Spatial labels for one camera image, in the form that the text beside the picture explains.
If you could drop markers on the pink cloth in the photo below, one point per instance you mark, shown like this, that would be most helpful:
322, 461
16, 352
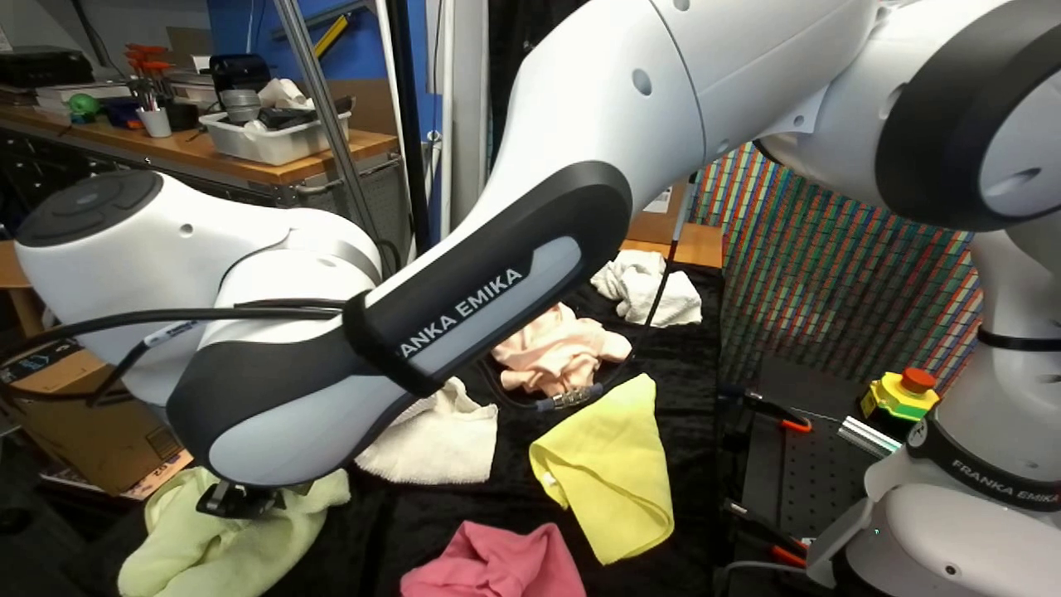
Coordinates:
493, 562

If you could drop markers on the black tablecloth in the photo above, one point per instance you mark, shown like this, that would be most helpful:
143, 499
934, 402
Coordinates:
389, 528

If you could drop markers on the pale green towel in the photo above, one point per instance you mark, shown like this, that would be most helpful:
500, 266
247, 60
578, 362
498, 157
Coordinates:
202, 555

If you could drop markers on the yellow cloth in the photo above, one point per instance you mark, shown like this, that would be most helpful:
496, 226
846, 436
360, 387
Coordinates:
608, 469

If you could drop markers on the cream white towel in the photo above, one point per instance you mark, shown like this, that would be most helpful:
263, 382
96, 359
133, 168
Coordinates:
438, 438

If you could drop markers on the white plastic bin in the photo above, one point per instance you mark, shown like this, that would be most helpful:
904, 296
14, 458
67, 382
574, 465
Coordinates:
267, 142

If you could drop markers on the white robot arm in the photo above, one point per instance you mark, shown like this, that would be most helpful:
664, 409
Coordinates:
279, 345

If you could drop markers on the white cloth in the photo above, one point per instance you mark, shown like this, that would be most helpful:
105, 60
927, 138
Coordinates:
646, 292

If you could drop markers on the wooden workbench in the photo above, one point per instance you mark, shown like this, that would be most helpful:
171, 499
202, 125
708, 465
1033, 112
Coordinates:
43, 155

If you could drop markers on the yellow red emergency stop button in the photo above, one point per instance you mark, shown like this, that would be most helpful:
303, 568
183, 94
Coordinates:
904, 397

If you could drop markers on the peach pink garment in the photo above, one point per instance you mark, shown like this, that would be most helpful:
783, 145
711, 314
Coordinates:
558, 352

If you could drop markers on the cardboard box on floor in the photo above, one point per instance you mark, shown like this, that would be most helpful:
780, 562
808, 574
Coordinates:
109, 442

